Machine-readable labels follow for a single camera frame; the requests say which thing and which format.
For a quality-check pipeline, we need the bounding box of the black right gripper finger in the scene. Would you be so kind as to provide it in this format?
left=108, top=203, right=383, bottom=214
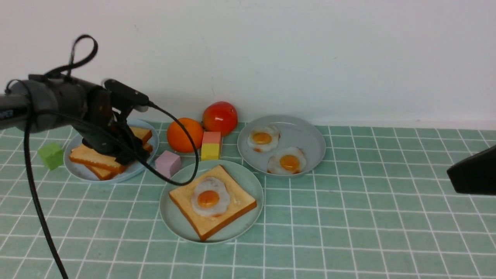
left=447, top=146, right=496, bottom=196

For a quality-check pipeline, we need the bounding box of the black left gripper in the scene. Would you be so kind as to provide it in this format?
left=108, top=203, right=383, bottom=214
left=79, top=87, right=149, bottom=164

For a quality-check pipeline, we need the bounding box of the toast slice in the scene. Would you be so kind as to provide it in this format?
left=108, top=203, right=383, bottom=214
left=84, top=150, right=136, bottom=181
left=69, top=127, right=153, bottom=180
left=169, top=165, right=257, bottom=242

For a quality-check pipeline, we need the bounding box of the fried egg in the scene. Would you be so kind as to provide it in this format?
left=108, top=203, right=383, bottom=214
left=191, top=176, right=231, bottom=217
left=247, top=125, right=281, bottom=153
left=267, top=147, right=307, bottom=175

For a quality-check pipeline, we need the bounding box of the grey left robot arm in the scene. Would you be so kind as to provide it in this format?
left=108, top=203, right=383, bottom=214
left=0, top=75, right=150, bottom=165

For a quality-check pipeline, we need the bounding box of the light blue bread plate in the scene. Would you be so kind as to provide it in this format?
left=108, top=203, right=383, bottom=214
left=64, top=118, right=160, bottom=184

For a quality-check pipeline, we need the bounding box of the green cube block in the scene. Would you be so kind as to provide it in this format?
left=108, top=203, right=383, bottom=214
left=38, top=142, right=64, bottom=170

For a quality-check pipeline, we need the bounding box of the pink cube block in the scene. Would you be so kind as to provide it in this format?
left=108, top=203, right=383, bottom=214
left=155, top=150, right=181, bottom=179

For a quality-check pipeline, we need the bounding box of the orange fruit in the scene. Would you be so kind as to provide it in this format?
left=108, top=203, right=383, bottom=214
left=166, top=118, right=204, bottom=153

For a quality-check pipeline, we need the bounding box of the pink and yellow block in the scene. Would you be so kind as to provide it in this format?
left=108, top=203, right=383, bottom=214
left=201, top=132, right=222, bottom=161

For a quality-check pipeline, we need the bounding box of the red apple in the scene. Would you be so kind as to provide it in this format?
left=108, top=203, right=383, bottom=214
left=202, top=101, right=238, bottom=137

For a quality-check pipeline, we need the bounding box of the grey egg plate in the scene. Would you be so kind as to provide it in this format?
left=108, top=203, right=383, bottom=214
left=237, top=115, right=326, bottom=177

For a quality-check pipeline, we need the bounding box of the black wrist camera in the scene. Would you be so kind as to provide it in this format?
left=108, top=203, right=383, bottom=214
left=102, top=78, right=150, bottom=114

